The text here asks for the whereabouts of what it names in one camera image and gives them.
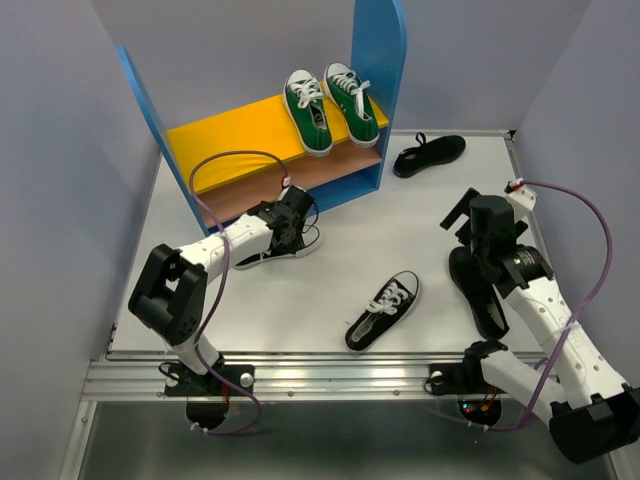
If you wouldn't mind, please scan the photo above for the black slip-on shoe far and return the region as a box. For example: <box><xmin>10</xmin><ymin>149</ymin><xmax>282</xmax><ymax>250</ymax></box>
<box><xmin>393</xmin><ymin>132</ymin><xmax>466</xmax><ymax>178</ymax></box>

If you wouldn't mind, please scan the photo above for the black canvas sneaker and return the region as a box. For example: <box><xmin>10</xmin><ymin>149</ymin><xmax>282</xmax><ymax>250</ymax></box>
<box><xmin>234</xmin><ymin>226</ymin><xmax>322</xmax><ymax>270</ymax></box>
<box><xmin>344</xmin><ymin>270</ymin><xmax>421</xmax><ymax>354</ymax></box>

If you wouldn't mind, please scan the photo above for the aluminium mounting rail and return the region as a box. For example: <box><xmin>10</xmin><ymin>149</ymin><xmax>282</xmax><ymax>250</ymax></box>
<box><xmin>82</xmin><ymin>352</ymin><xmax>556</xmax><ymax>401</ymax></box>

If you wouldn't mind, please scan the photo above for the blue shoe shelf frame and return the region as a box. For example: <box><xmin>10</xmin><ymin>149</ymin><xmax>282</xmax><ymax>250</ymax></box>
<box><xmin>117</xmin><ymin>1</ymin><xmax>407</xmax><ymax>233</ymax></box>

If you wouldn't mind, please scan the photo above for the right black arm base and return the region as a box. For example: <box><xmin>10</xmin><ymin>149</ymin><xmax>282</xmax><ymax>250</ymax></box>
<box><xmin>423</xmin><ymin>362</ymin><xmax>495</xmax><ymax>396</ymax></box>

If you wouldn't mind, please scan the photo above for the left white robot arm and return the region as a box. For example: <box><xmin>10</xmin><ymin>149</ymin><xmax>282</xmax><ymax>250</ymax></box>
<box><xmin>128</xmin><ymin>186</ymin><xmax>318</xmax><ymax>394</ymax></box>

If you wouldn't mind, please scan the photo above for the black leather shoe right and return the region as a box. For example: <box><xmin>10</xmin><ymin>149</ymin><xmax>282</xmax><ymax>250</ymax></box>
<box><xmin>448</xmin><ymin>246</ymin><xmax>509</xmax><ymax>340</ymax></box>

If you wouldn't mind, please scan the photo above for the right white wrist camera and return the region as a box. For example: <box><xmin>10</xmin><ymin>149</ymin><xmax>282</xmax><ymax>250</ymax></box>
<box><xmin>504</xmin><ymin>178</ymin><xmax>537</xmax><ymax>220</ymax></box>

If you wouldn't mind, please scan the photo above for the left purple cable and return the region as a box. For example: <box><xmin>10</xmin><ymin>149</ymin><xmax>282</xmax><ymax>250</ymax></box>
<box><xmin>188</xmin><ymin>151</ymin><xmax>294</xmax><ymax>437</ymax></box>

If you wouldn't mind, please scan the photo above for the purple cable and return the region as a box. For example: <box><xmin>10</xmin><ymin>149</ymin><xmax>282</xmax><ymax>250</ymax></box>
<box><xmin>469</xmin><ymin>180</ymin><xmax>614</xmax><ymax>432</ymax></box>
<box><xmin>188</xmin><ymin>151</ymin><xmax>294</xmax><ymax>437</ymax></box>

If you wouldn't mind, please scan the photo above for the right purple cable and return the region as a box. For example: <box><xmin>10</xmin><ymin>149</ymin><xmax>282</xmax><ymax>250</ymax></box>
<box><xmin>469</xmin><ymin>180</ymin><xmax>614</xmax><ymax>432</ymax></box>

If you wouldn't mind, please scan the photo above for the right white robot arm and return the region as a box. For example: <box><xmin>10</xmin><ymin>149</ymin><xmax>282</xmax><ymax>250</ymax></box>
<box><xmin>424</xmin><ymin>180</ymin><xmax>639</xmax><ymax>464</ymax></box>

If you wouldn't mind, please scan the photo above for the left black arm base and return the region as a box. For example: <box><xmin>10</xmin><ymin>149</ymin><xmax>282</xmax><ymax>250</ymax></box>
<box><xmin>158</xmin><ymin>361</ymin><xmax>255</xmax><ymax>397</ymax></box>

